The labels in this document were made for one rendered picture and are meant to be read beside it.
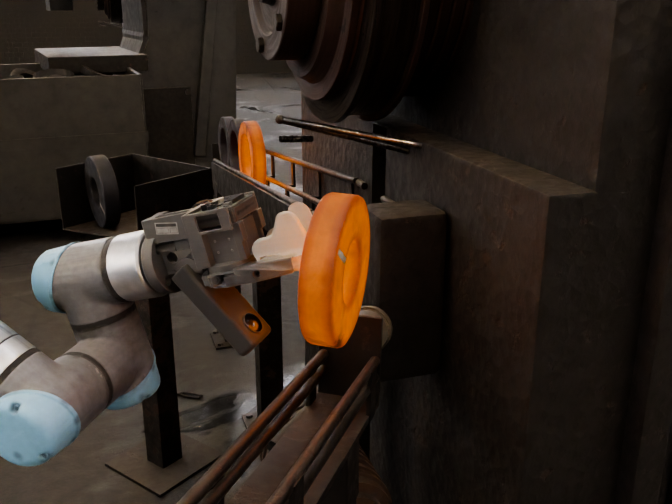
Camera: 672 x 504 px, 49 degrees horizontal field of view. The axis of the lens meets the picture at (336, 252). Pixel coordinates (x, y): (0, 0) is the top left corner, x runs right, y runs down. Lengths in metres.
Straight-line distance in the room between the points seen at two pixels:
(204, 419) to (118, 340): 1.21
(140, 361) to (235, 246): 0.20
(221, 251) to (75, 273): 0.17
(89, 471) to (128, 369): 1.08
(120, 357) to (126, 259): 0.11
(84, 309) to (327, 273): 0.31
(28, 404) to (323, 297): 0.29
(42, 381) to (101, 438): 1.26
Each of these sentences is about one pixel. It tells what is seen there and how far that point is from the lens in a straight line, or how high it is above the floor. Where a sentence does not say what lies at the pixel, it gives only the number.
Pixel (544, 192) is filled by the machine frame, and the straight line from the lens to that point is 0.81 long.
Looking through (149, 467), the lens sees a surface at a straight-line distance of 1.89.
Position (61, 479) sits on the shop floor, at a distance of 1.92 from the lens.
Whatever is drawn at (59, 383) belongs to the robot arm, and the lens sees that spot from 0.79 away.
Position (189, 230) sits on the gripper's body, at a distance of 0.76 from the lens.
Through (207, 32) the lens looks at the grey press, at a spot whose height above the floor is 0.89.
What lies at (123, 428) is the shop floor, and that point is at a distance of 2.07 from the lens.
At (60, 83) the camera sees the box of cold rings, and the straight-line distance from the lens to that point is 3.49.
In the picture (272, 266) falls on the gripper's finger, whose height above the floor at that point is 0.81.
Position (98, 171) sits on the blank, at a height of 0.73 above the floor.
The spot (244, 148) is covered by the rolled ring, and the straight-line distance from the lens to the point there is 1.96.
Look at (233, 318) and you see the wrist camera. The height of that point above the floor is 0.75.
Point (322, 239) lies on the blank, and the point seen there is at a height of 0.85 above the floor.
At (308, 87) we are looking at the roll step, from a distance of 1.18.
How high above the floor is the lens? 1.06
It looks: 19 degrees down
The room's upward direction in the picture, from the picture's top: straight up
